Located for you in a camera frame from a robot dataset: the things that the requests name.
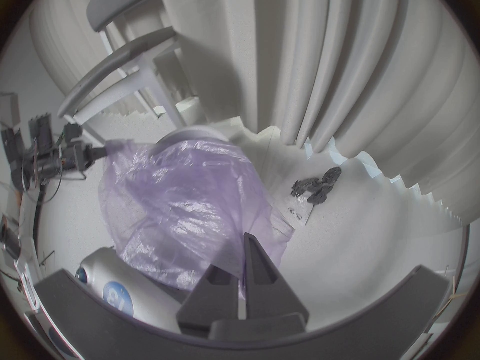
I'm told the grey and white chair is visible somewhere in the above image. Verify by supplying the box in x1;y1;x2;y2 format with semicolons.
57;0;205;146

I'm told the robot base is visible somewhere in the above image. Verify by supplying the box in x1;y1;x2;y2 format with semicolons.
77;247;182;331

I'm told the white trash bin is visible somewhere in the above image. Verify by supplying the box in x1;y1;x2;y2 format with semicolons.
155;125;230;150

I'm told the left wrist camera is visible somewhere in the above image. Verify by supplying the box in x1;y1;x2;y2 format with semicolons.
63;123;83;142

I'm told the purple plastic bag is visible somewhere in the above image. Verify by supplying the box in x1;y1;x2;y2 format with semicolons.
98;138;298;299

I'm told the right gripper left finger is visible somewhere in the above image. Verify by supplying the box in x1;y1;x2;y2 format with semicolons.
175;264;241;338

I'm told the white printed wrapper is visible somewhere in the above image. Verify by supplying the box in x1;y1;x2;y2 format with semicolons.
275;194;316;227

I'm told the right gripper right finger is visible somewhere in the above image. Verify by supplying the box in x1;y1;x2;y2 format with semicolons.
243;232;310;327

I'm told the black plastic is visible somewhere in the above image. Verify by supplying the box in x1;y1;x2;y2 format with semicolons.
291;166;343;206

